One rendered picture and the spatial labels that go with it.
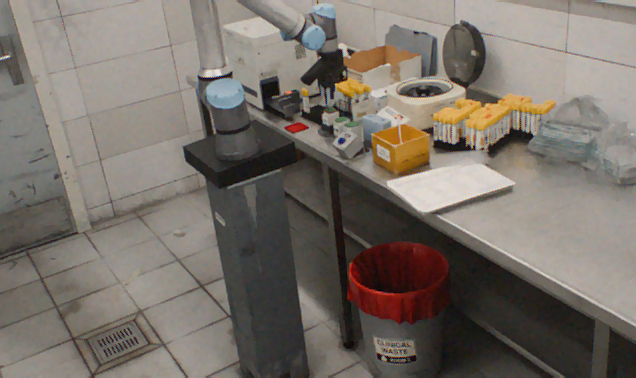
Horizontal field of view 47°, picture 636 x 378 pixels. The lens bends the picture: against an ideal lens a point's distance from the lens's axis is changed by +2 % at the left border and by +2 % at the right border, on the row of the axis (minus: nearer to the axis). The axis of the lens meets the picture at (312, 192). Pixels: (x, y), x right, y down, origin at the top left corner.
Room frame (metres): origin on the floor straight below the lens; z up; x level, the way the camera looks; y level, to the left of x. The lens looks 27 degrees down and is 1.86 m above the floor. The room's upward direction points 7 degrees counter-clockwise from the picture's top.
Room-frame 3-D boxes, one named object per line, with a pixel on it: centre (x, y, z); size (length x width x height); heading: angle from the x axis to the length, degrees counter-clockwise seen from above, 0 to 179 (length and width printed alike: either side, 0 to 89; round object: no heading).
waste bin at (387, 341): (2.19, -0.28, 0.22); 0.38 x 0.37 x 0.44; 28
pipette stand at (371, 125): (2.27, -0.24, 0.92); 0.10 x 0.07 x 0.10; 35
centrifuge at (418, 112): (2.45, -0.42, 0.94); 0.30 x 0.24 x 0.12; 109
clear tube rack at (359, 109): (2.62, -0.18, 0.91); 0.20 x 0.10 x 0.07; 28
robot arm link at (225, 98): (2.22, 0.24, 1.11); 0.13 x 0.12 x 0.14; 17
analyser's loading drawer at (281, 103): (2.71, 0.08, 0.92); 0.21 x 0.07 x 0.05; 28
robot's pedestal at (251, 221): (2.22, 0.22, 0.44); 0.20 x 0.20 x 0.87; 28
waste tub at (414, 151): (2.11, -0.30, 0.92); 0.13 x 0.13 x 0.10; 26
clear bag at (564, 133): (2.06, -0.82, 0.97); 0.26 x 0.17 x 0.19; 44
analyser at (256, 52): (2.92, 0.09, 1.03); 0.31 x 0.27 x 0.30; 28
